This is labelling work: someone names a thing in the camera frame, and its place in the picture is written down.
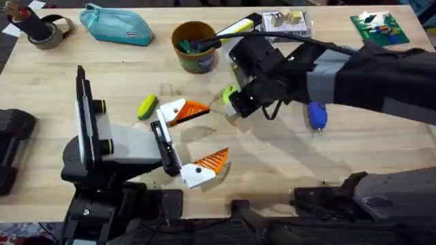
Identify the green board with toy blocks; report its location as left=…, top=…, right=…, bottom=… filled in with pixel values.
left=349, top=10, right=411, bottom=47

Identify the teal zip pouch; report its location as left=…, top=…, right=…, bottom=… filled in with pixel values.
left=79, top=3, right=155, bottom=47

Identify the thin black wire loop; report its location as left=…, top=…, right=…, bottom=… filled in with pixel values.
left=261, top=99, right=283, bottom=121

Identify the brown tub with toys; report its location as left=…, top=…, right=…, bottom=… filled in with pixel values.
left=171, top=20, right=219, bottom=75

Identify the black tool with brown end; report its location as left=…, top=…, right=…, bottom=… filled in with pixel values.
left=5, top=3, right=52, bottom=42

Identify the black box-shaped device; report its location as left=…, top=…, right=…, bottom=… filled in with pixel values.
left=0, top=108, right=37, bottom=197

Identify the black rail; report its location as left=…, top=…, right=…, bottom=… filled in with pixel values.
left=112, top=199, right=436, bottom=245

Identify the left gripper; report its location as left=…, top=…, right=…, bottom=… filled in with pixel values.
left=61, top=98, right=230, bottom=190

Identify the left wrist black flat plate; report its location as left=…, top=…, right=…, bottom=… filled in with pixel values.
left=74, top=65, right=100, bottom=171

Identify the grey tape roll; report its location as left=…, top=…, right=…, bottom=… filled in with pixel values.
left=27, top=14, right=76, bottom=50

